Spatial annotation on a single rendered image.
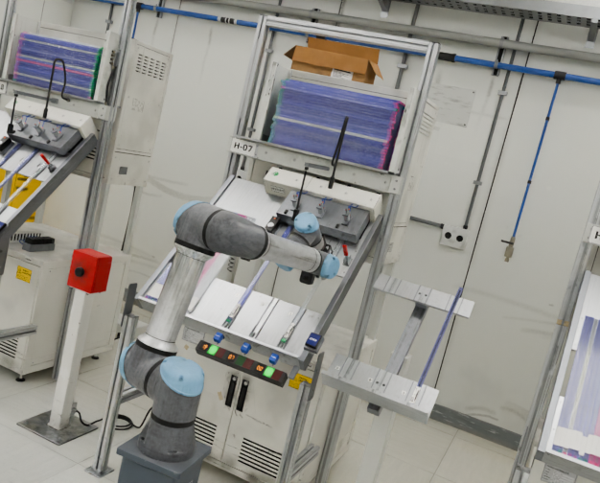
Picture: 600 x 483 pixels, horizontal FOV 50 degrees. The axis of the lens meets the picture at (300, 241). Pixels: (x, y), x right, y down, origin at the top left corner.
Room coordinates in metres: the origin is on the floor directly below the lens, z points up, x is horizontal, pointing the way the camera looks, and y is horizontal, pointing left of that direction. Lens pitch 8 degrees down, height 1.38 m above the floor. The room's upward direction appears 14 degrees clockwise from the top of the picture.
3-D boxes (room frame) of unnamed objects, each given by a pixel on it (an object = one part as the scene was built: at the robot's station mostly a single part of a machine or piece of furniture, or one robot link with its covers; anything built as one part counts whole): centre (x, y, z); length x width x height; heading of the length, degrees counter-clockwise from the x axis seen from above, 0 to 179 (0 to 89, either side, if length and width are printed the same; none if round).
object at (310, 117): (2.63, -0.03, 1.52); 0.51 x 0.13 x 0.27; 68
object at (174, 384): (1.60, 0.22, 0.72); 0.13 x 0.12 x 0.14; 51
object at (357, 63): (2.95, -0.04, 1.82); 0.68 x 0.30 x 0.20; 68
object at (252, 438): (2.77, -0.02, 0.31); 0.70 x 0.65 x 0.62; 68
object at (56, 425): (2.61, 0.82, 0.39); 0.24 x 0.24 x 0.78; 68
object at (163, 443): (1.60, 0.21, 0.60); 0.15 x 0.15 x 0.10
